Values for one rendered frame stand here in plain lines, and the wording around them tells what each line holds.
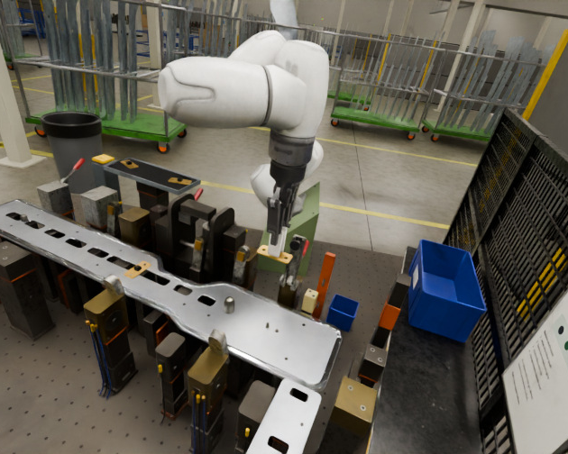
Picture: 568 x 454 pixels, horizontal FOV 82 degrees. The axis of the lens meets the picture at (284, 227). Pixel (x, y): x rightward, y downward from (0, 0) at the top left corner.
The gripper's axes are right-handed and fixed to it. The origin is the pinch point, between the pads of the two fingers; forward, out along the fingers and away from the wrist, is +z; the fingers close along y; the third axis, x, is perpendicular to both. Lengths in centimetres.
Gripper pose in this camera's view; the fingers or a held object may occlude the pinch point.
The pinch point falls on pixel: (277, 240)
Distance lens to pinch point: 78.0
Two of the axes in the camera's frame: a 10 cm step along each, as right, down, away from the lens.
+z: -1.3, 8.5, 5.2
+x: 9.1, 3.1, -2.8
